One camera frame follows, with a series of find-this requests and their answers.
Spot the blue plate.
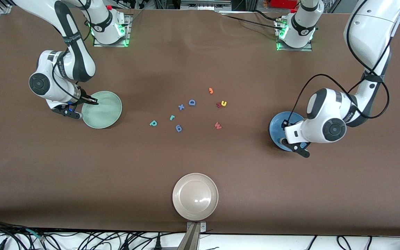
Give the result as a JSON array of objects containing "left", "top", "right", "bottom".
[{"left": 269, "top": 111, "right": 306, "bottom": 152}]

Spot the pale green plate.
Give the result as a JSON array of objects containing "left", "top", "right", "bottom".
[{"left": 81, "top": 91, "right": 123, "bottom": 129}]

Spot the beige plate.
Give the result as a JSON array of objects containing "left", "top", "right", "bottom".
[{"left": 172, "top": 173, "right": 219, "bottom": 221}]

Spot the red box behind table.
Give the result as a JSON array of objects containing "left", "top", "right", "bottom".
[{"left": 271, "top": 0, "right": 298, "bottom": 9}]

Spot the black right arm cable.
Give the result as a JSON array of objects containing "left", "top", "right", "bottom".
[{"left": 52, "top": 0, "right": 98, "bottom": 105}]

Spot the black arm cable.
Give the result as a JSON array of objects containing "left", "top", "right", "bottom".
[
  {"left": 52, "top": 0, "right": 98, "bottom": 105},
  {"left": 290, "top": 0, "right": 400, "bottom": 120}
]

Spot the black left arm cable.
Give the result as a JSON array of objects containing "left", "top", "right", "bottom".
[{"left": 290, "top": 0, "right": 400, "bottom": 120}]

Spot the black cable on table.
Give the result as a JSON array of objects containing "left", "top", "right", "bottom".
[
  {"left": 221, "top": 13, "right": 280, "bottom": 30},
  {"left": 252, "top": 10, "right": 284, "bottom": 23}
]

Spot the teal floor cable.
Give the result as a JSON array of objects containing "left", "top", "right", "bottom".
[{"left": 25, "top": 228, "right": 46, "bottom": 242}]

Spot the metal camera post bracket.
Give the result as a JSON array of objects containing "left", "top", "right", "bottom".
[{"left": 177, "top": 222, "right": 207, "bottom": 250}]

